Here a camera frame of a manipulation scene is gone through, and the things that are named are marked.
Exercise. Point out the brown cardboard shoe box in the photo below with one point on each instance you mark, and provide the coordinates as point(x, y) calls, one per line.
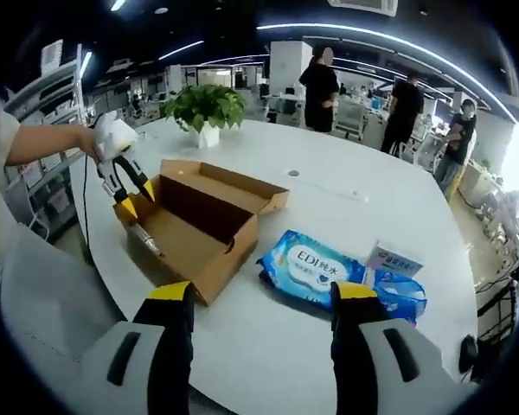
point(199, 250)

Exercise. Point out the black armrest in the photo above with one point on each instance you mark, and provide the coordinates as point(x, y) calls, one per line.
point(469, 359)

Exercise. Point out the grey mesh office chair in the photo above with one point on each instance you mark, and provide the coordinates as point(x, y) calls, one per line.
point(56, 302)

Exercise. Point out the person's left hand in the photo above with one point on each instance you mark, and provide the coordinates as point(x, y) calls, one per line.
point(88, 142)

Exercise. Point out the blue wet wipes pack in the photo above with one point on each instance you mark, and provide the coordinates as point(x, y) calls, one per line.
point(311, 268)

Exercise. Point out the potted green plant white pot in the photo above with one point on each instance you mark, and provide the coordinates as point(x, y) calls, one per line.
point(207, 108)

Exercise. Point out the white metal shelf rack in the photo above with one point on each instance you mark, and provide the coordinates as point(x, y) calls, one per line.
point(52, 112)

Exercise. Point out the ceiling air conditioner vent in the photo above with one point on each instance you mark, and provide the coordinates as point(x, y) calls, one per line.
point(363, 6)

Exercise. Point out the round table grommet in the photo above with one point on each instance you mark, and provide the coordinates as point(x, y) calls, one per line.
point(292, 173)

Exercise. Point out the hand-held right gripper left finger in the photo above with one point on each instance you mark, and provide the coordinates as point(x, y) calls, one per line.
point(164, 354)

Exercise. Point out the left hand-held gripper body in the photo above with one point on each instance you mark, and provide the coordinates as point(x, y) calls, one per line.
point(112, 138)

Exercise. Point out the white ribbed box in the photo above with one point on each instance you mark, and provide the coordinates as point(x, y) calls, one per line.
point(52, 56)

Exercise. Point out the blue plastic bag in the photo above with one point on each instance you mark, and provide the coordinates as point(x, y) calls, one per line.
point(402, 298)

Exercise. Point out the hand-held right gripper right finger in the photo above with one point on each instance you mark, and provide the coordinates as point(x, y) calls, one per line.
point(359, 359)

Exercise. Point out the small white carton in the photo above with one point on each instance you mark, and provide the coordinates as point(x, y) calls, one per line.
point(398, 259)

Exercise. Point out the white square pillar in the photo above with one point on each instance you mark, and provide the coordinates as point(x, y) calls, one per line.
point(290, 69)

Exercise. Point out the long ceiling light strip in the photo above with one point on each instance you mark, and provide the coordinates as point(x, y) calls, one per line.
point(372, 36)

